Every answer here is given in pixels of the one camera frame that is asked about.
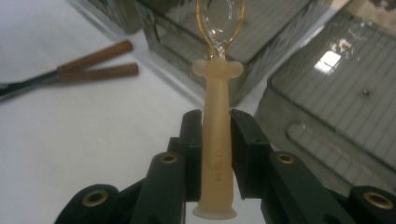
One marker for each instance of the clear grey plastic bin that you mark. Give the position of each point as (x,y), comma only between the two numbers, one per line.
(336,102)
(264,31)
(109,15)

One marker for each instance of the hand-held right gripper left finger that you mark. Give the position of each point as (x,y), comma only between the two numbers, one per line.
(165,186)

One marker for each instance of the white table board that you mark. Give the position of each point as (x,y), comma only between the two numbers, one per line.
(62,140)

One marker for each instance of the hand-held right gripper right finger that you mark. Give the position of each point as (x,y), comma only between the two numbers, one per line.
(280,183)

